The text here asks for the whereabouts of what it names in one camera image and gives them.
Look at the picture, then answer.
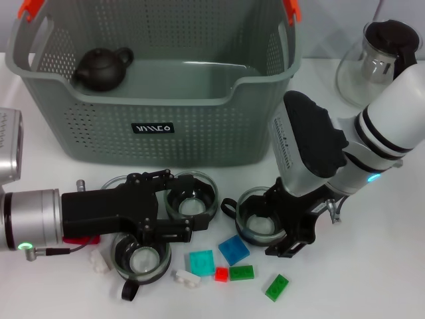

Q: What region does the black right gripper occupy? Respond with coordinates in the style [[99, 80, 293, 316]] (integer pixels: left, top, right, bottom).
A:
[[264, 178, 333, 259]]

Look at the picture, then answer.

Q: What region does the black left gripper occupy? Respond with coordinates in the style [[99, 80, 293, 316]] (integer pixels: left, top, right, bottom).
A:
[[61, 169, 211, 246]]

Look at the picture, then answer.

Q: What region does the grey perforated plastic storage bin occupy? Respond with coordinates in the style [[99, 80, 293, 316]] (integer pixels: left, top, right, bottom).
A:
[[5, 0, 303, 168]]

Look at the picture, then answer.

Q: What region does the blue square toy brick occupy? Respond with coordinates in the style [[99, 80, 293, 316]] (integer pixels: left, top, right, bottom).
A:
[[218, 234, 250, 266]]

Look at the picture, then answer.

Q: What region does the green two-stud toy brick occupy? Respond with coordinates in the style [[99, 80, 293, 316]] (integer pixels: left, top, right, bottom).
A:
[[228, 265, 256, 282], [264, 274, 290, 302]]

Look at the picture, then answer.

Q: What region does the cyan square toy brick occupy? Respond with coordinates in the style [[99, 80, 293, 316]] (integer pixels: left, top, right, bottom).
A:
[[189, 249, 216, 276]]

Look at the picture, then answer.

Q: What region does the white toy brick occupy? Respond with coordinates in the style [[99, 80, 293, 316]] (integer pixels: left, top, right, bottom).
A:
[[88, 247, 114, 273], [171, 268, 203, 288]]

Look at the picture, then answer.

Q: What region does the dark red long toy brick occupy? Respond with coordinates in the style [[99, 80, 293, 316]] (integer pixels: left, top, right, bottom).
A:
[[62, 235, 101, 246]]

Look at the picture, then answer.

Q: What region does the dark clay teapot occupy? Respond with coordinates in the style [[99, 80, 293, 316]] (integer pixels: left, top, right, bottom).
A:
[[72, 47, 135, 92]]

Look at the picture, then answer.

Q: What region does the right gripper cable with plug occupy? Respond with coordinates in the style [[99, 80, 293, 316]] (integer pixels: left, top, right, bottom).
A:
[[325, 197, 349, 224]]

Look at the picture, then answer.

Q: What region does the gripper cable with plug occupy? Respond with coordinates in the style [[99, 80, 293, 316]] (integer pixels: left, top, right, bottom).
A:
[[325, 197, 349, 224], [25, 237, 100, 262]]

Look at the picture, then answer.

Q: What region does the left gripper cable with plug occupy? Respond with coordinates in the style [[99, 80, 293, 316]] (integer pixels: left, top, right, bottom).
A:
[[25, 237, 100, 262]]

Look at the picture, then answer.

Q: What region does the glass pitcher with black handle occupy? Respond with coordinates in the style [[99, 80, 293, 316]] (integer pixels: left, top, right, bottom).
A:
[[335, 19, 420, 109]]

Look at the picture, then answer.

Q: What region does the orange bin handle clip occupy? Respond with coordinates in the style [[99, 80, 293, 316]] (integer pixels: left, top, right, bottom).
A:
[[18, 0, 46, 19], [284, 0, 303, 26]]

